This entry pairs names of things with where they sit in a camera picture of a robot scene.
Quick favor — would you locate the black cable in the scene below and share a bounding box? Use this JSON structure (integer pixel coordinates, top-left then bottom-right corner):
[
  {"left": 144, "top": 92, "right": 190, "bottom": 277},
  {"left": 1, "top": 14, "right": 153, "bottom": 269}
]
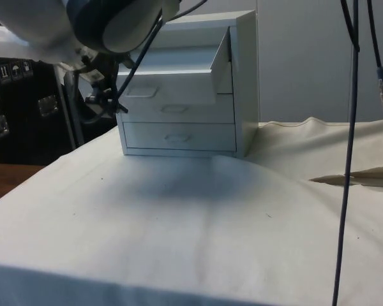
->
[
  {"left": 332, "top": 0, "right": 361, "bottom": 306},
  {"left": 366, "top": 0, "right": 383, "bottom": 140},
  {"left": 114, "top": 8, "right": 165, "bottom": 102}
]

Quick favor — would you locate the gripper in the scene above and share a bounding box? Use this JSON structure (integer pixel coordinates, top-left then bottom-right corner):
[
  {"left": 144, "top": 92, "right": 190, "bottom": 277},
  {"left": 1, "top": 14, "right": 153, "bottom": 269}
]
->
[{"left": 94, "top": 54, "right": 120, "bottom": 97}]

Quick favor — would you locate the white drawer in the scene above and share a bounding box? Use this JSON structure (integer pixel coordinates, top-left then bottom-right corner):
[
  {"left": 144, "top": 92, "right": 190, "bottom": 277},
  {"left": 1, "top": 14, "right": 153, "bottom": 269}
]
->
[{"left": 117, "top": 26, "right": 233, "bottom": 106}]

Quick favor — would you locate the black cabinet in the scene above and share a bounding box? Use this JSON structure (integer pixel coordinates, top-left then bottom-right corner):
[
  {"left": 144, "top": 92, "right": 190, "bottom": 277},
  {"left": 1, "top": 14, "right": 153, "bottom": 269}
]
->
[{"left": 0, "top": 55, "right": 79, "bottom": 166}]

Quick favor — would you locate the white chest of drawers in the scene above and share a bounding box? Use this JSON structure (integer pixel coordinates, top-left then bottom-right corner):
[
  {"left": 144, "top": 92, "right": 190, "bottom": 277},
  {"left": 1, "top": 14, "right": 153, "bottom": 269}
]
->
[{"left": 116, "top": 9, "right": 260, "bottom": 159}]

